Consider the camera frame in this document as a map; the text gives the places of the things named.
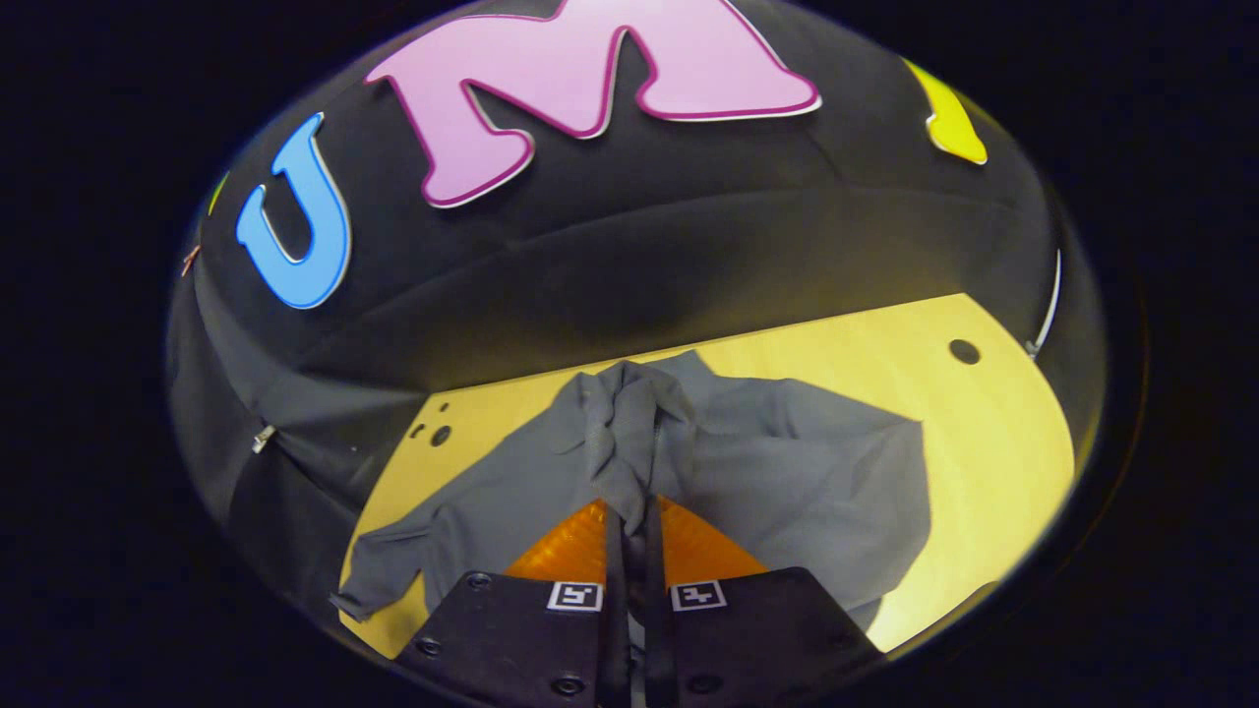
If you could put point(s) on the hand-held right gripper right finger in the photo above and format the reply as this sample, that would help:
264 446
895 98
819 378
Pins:
657 629

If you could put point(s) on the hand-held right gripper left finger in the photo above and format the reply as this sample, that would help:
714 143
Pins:
616 629

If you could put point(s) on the grey long-sleeved polo shirt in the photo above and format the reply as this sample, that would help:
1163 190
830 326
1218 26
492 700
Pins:
767 462

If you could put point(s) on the black backdrop cloth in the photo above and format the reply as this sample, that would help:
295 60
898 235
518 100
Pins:
610 256

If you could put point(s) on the silver metal clip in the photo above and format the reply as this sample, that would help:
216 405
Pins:
263 440

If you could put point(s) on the copper metal clip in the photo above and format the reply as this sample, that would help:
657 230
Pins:
190 261

